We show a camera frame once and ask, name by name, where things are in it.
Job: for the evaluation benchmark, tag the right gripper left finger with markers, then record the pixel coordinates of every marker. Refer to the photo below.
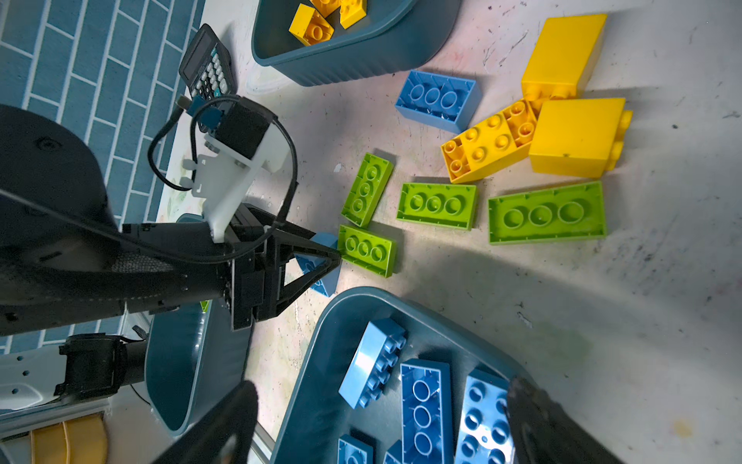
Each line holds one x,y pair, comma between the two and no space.
224,434

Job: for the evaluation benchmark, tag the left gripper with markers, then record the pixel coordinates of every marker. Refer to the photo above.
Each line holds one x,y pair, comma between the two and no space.
257,291

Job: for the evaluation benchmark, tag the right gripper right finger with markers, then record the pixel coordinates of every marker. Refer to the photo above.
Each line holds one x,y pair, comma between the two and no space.
543,433

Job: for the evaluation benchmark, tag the blue lego cube front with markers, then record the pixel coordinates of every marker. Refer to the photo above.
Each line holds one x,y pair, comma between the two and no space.
325,286

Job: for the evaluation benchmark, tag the green lego plate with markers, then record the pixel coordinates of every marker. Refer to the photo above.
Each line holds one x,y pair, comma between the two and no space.
371,252
367,190
445,205
569,213

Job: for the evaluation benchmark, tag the blue lego brick long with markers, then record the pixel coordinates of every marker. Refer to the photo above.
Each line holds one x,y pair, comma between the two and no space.
375,357

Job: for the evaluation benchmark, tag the blue lego plate upside-down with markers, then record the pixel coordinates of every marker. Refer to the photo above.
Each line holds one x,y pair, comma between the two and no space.
443,102

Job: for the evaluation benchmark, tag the yellow lego cube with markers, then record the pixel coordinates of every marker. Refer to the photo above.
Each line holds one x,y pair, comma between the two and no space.
326,7
310,27

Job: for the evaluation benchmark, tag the yellow lego plate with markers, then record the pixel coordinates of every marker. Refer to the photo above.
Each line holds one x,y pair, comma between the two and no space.
492,145

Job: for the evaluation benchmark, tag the yellow lego slope brick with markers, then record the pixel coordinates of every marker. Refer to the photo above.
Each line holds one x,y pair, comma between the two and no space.
564,57

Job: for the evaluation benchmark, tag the blue lego plate narrow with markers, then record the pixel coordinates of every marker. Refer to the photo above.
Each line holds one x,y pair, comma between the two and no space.
484,432

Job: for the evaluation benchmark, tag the yellow small lego brick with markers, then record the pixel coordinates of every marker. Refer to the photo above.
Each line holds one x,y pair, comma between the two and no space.
351,12

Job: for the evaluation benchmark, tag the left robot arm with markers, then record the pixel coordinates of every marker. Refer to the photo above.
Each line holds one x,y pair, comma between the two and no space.
65,260

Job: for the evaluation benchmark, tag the left teal container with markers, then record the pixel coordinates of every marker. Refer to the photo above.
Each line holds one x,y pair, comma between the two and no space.
194,356

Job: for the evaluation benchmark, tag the teal container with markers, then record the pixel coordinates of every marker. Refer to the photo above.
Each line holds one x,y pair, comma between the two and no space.
395,36
194,356
317,415

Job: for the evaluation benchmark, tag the right teal container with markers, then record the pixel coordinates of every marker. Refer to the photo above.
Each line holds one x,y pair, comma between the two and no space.
317,415

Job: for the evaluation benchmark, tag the black calculator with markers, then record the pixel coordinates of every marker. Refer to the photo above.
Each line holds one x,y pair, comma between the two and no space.
206,66

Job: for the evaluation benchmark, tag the back teal container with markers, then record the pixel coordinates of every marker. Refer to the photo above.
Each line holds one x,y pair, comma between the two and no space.
395,36

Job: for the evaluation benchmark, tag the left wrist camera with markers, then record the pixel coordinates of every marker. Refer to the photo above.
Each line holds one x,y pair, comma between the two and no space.
242,139

